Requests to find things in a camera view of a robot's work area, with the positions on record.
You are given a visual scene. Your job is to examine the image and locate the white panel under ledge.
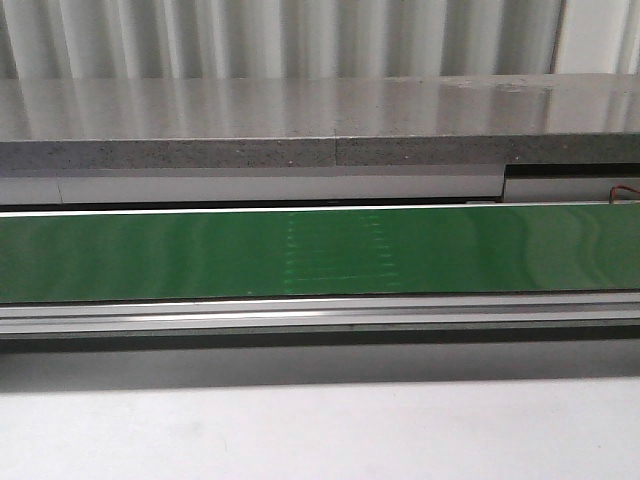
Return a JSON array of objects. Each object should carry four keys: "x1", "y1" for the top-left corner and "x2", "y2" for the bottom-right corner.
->
[{"x1": 1, "y1": 163, "x2": 639, "y2": 206}]

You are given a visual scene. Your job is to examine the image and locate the grey stone countertop ledge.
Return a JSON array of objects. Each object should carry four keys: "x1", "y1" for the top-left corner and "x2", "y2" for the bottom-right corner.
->
[{"x1": 1, "y1": 74, "x2": 639, "y2": 172}]

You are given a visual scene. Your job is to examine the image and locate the green conveyor belt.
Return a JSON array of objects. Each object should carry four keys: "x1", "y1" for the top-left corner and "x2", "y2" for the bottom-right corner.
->
[{"x1": 1, "y1": 204, "x2": 639, "y2": 304}]

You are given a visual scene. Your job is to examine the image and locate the white pleated curtain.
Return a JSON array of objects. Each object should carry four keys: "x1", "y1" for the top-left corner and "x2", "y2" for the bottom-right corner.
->
[{"x1": 1, "y1": 1, "x2": 639, "y2": 79}]

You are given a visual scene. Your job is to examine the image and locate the silver aluminium conveyor frame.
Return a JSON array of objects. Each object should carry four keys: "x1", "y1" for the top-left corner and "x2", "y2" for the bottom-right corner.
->
[{"x1": 1, "y1": 292, "x2": 639, "y2": 334}]

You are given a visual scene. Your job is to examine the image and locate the red and black wire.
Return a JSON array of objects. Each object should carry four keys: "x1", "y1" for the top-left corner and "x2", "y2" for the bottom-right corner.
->
[{"x1": 607, "y1": 185, "x2": 640, "y2": 205}]

